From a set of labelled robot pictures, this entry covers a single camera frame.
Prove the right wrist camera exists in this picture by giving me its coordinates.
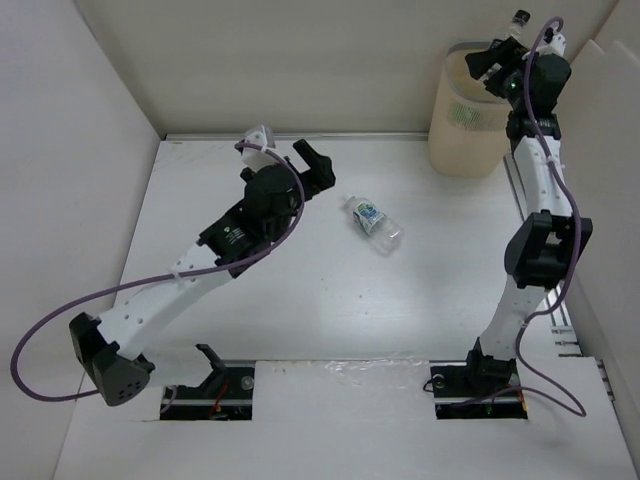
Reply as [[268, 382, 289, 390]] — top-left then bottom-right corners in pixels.
[[537, 26, 566, 58]]

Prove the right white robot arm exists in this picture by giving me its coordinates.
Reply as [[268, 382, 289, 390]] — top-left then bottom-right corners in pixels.
[[461, 37, 593, 397]]

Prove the green white label bottle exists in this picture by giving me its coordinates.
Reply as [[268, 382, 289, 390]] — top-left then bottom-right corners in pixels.
[[344, 195, 404, 256]]

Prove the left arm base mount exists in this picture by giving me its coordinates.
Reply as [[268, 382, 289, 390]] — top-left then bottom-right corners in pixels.
[[159, 344, 256, 421]]

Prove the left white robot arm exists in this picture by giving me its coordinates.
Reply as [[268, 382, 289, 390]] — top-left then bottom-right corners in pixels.
[[69, 140, 336, 407]]

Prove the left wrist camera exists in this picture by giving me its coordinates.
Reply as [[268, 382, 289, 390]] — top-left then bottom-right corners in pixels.
[[235, 125, 276, 173]]

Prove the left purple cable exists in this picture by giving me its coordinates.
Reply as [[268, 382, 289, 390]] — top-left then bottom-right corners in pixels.
[[9, 140, 306, 416]]

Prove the purple cable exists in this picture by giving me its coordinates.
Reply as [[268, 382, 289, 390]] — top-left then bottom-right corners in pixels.
[[9, 140, 306, 416], [459, 17, 587, 419]]

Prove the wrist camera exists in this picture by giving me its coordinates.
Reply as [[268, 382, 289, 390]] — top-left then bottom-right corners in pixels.
[[537, 26, 566, 58], [235, 125, 276, 173]]

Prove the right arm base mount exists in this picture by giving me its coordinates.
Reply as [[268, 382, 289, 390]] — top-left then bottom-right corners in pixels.
[[423, 349, 528, 420]]

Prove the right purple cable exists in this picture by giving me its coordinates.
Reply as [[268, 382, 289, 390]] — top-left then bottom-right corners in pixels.
[[459, 17, 587, 419]]

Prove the black label pepsi bottle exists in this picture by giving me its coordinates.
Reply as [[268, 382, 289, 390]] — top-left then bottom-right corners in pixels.
[[481, 9, 531, 81]]

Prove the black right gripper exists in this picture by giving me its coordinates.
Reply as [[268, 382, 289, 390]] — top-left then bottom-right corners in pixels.
[[465, 35, 537, 110]]

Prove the green plastic soda bottle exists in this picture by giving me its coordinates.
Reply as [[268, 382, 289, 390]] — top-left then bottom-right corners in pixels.
[[447, 102, 484, 131]]

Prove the cream plastic waste bin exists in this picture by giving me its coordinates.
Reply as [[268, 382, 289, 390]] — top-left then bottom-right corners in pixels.
[[428, 41, 510, 178]]

